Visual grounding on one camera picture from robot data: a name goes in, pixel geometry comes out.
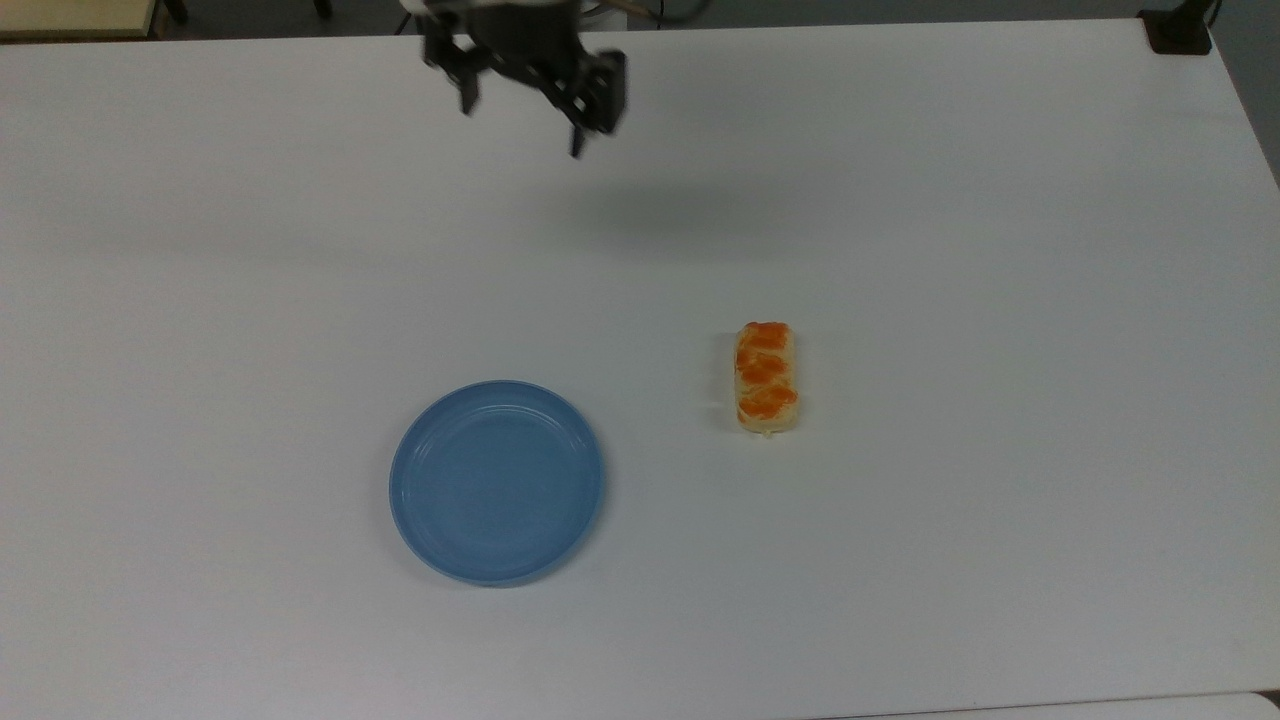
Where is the bread loaf with orange glaze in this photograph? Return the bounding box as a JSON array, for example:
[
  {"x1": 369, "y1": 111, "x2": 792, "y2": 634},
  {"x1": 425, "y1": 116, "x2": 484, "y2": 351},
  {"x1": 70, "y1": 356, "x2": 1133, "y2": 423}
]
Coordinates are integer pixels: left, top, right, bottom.
[{"x1": 733, "y1": 321, "x2": 801, "y2": 438}]

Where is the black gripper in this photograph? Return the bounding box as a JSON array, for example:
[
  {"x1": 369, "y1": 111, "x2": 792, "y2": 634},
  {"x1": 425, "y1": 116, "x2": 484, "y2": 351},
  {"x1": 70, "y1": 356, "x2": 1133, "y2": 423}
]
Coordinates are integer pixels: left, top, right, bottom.
[{"x1": 419, "y1": 5, "x2": 630, "y2": 160}]

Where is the black table clamp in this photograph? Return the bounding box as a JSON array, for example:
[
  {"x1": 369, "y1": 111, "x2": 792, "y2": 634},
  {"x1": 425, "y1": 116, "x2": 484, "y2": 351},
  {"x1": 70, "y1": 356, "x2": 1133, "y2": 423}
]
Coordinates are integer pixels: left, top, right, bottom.
[{"x1": 1138, "y1": 0, "x2": 1223, "y2": 57}]

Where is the light wooden table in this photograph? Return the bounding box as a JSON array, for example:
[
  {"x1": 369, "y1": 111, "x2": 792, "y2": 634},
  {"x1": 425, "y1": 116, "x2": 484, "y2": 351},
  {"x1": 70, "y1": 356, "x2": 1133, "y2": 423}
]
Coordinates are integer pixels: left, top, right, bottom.
[{"x1": 0, "y1": 0, "x2": 163, "y2": 42}]

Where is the blue round plate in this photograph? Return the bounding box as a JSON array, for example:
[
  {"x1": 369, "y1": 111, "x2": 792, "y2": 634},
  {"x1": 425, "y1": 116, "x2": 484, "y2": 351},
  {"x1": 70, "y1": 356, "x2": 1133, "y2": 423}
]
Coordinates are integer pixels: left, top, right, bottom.
[{"x1": 388, "y1": 379, "x2": 607, "y2": 588}]

